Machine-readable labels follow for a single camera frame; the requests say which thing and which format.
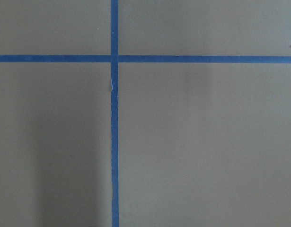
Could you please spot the vertical blue tape strip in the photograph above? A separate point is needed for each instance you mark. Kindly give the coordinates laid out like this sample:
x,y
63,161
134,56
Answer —
x,y
114,113

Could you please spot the horizontal blue tape strip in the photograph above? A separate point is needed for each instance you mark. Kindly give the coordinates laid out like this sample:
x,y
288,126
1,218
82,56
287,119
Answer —
x,y
146,58

